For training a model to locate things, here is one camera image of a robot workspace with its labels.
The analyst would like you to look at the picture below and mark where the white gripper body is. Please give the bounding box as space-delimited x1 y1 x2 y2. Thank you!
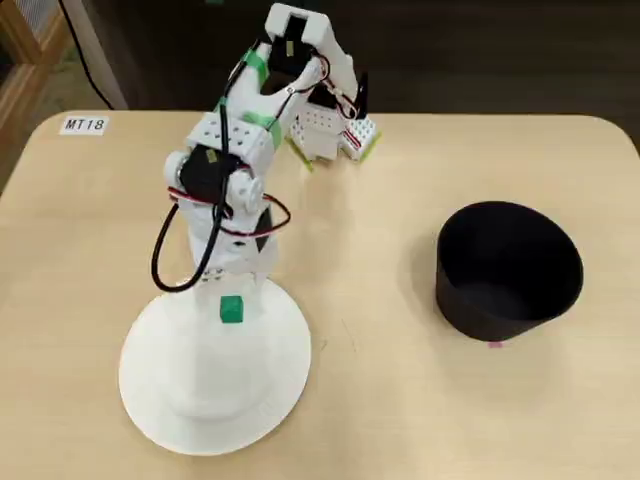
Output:
182 198 278 282

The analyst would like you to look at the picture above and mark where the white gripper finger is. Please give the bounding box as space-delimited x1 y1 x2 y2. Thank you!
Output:
243 268 274 322
195 274 229 329

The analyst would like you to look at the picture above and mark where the green cube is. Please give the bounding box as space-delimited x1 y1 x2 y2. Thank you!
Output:
218 294 246 326

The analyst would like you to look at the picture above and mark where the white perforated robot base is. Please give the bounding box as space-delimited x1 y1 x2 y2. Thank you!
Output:
288 103 382 164

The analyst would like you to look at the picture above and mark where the white round disc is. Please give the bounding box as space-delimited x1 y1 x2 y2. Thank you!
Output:
117 277 314 442

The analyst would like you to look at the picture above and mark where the green tape strip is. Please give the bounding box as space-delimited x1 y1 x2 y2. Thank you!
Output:
283 137 317 174

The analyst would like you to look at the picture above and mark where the white MT18 label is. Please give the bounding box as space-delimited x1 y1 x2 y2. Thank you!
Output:
60 113 110 135

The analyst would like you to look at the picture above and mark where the black table clamp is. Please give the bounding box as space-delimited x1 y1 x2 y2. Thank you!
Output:
354 71 372 122

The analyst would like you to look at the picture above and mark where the black round bowl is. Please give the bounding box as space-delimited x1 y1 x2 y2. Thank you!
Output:
433 199 585 344

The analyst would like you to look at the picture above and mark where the wooden shelf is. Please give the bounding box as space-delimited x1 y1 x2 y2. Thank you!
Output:
0 0 70 191

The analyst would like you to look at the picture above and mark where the red servo wire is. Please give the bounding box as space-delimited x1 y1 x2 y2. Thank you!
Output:
166 186 292 237

